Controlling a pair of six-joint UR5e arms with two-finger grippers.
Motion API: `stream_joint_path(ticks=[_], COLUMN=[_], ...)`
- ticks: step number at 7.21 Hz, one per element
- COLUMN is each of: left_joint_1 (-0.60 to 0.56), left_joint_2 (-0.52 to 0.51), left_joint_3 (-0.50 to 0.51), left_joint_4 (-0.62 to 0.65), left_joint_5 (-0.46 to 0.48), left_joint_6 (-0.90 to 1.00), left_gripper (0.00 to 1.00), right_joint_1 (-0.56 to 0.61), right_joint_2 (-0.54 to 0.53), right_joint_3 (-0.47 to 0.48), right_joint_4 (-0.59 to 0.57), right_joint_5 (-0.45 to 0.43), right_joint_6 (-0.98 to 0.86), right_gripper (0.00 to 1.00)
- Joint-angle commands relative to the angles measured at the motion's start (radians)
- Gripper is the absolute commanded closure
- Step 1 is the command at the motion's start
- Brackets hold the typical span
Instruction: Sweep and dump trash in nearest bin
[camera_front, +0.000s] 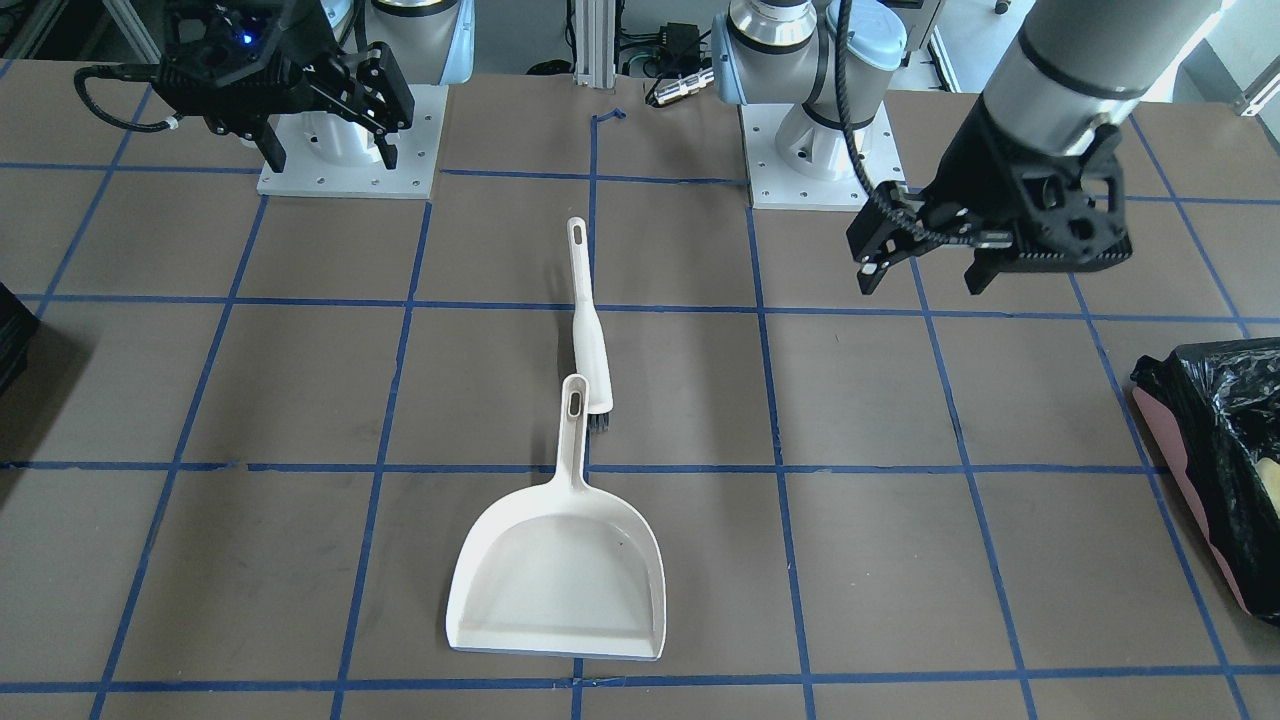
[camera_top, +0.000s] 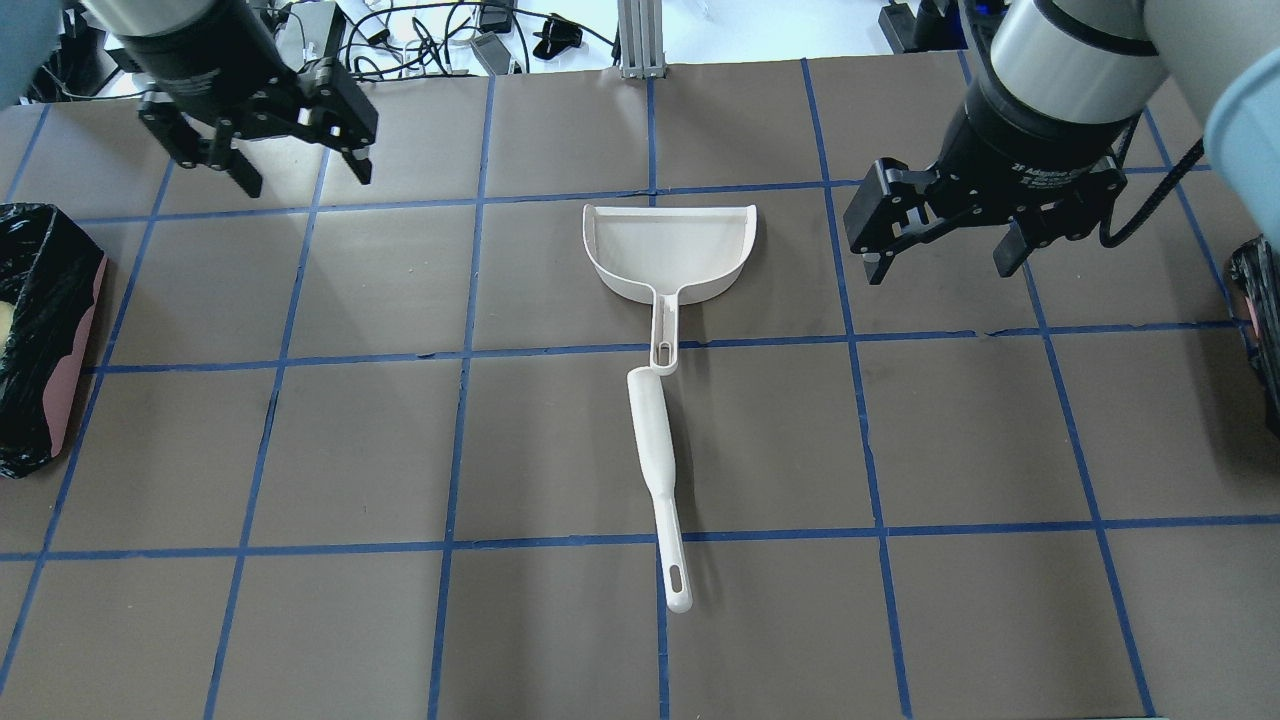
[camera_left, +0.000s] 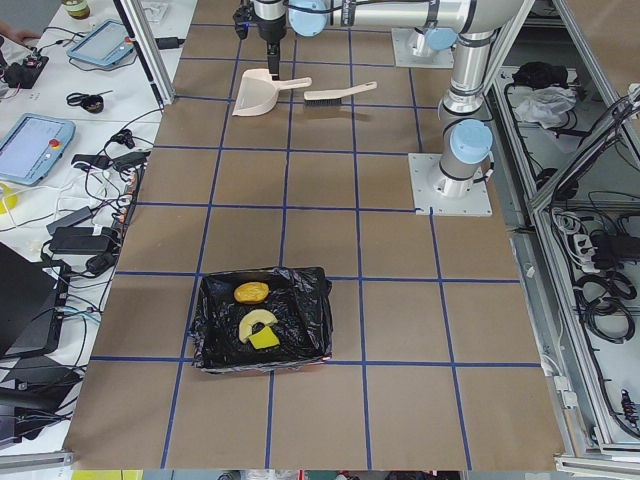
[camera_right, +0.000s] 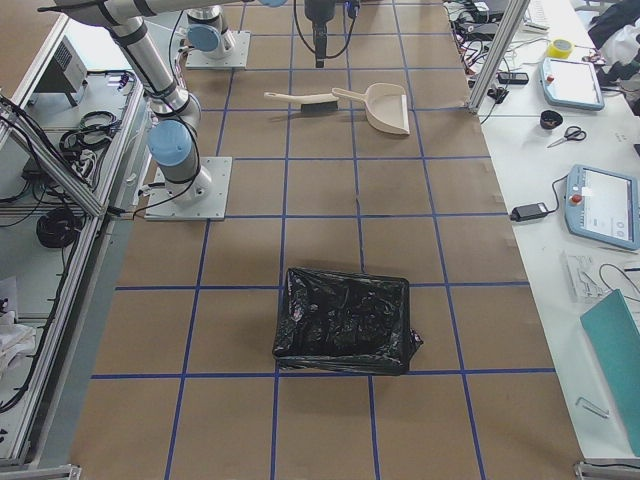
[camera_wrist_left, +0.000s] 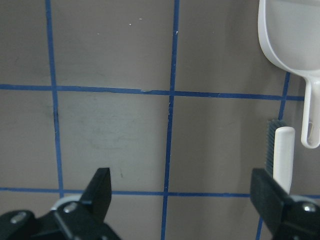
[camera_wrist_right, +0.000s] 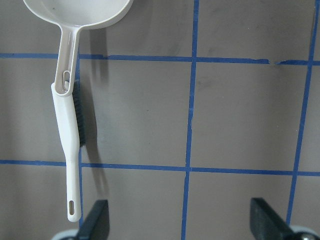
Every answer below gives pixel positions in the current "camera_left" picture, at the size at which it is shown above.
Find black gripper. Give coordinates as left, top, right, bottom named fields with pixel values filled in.
left=233, top=0, right=287, bottom=80

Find beige plastic dustpan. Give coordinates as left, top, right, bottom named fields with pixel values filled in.
left=232, top=68, right=312, bottom=117

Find beige hand brush black bristles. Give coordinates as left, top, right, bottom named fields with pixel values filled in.
left=303, top=81, right=378, bottom=106

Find brown wrinkled potato toy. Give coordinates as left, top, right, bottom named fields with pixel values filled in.
left=233, top=281, right=270, bottom=304

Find yellow green fruit chunk toy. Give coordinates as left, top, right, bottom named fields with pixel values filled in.
left=248, top=326, right=280, bottom=350

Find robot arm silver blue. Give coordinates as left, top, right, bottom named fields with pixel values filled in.
left=233, top=0, right=528, bottom=198

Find bin with black trash bag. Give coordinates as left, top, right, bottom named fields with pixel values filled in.
left=190, top=267, right=333, bottom=374

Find blue teach pendant far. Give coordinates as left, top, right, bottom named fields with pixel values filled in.
left=67, top=19, right=134, bottom=68

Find blue teach pendant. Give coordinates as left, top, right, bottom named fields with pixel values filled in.
left=1, top=113, right=76, bottom=186
left=67, top=19, right=134, bottom=68

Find blue teach pendant near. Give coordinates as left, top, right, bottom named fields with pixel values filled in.
left=1, top=113, right=76, bottom=186

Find white crumpled cloth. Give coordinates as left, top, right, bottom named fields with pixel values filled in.
left=515, top=86, right=577, bottom=129

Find black power adapter brick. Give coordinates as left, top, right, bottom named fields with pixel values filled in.
left=49, top=227, right=119, bottom=255

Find black laptop computer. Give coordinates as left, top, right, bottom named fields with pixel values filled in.
left=1, top=245, right=70, bottom=359

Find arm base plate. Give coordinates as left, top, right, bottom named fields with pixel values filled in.
left=408, top=153, right=493, bottom=217
left=391, top=28, right=458, bottom=69

